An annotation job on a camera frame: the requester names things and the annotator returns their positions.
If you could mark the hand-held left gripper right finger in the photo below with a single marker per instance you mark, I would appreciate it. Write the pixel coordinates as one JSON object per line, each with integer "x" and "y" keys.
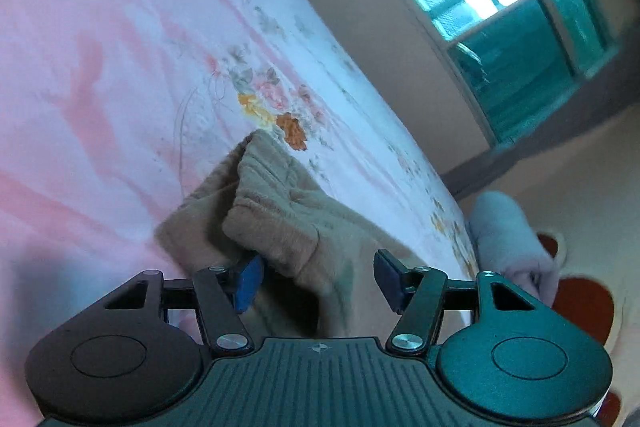
{"x": 389, "y": 278}

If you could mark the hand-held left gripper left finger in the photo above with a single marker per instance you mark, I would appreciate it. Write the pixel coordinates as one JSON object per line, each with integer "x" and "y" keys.
{"x": 248, "y": 283}

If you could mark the beige towel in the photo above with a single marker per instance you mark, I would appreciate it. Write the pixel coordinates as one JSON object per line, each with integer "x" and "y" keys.
{"x": 300, "y": 227}

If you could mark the rolled white towel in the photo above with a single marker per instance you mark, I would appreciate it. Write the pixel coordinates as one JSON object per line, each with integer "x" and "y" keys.
{"x": 510, "y": 237}

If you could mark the red and cream floor mat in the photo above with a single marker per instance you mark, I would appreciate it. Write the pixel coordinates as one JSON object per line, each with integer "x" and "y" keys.
{"x": 585, "y": 307}

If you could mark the pink floral bed sheet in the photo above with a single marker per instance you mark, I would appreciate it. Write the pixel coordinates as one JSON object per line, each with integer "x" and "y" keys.
{"x": 125, "y": 72}

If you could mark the window with teal glass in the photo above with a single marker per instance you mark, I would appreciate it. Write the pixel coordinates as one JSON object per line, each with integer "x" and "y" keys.
{"x": 480, "y": 2}

